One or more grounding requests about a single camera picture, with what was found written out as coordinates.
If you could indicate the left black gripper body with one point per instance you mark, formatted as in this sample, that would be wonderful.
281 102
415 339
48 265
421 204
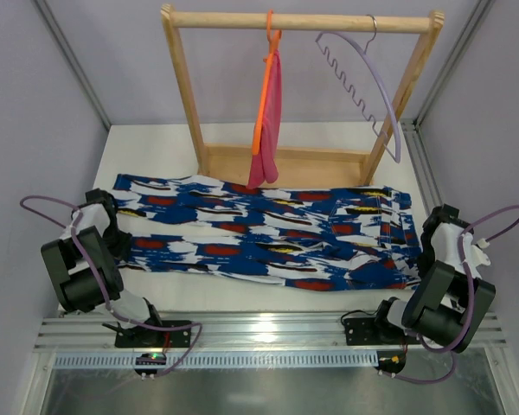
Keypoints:
113 233

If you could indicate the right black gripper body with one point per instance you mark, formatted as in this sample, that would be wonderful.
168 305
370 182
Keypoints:
426 238

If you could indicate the blue white patterned trousers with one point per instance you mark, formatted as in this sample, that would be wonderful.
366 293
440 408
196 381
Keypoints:
337 239

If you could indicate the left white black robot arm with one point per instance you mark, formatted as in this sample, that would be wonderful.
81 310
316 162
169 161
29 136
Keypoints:
83 266

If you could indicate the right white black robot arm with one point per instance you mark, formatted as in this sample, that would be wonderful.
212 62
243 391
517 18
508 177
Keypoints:
430 316

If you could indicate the pink garment on hanger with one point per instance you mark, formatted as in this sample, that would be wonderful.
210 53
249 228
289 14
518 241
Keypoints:
263 167

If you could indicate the orange plastic hanger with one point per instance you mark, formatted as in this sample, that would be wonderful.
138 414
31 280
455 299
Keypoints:
273 38

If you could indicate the right black connector board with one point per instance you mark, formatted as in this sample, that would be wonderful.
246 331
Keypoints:
391 364

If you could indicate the black connector board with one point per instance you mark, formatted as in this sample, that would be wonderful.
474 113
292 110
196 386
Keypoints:
148 365
391 364

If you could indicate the left black connector board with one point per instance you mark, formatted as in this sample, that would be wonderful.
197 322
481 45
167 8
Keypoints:
148 365

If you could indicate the right aluminium side rail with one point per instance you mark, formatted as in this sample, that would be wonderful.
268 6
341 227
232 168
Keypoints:
424 173

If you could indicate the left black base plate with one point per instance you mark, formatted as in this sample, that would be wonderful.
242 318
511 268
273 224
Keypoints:
138 337

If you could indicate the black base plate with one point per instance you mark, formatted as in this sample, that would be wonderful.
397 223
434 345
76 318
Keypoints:
138 337
362 329

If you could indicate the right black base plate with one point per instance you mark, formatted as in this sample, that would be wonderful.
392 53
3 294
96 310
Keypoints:
362 329

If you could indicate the aluminium front rail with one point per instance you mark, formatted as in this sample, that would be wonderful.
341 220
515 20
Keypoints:
220 330

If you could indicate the slotted grey cable duct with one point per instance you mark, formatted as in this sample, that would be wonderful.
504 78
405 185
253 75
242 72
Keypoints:
223 360

